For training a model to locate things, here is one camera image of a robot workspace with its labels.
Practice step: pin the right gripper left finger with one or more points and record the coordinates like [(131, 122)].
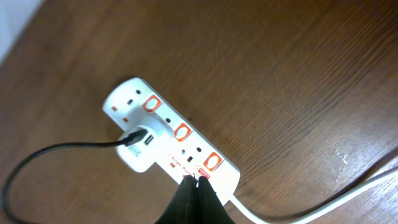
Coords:
[(182, 208)]

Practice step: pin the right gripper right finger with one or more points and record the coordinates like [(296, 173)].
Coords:
[(211, 211)]

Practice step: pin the white power strip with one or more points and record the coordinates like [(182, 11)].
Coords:
[(189, 152)]

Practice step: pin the white usb charger adapter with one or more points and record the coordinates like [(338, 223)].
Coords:
[(141, 155)]

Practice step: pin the black usb plug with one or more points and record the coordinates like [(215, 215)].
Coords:
[(134, 137)]

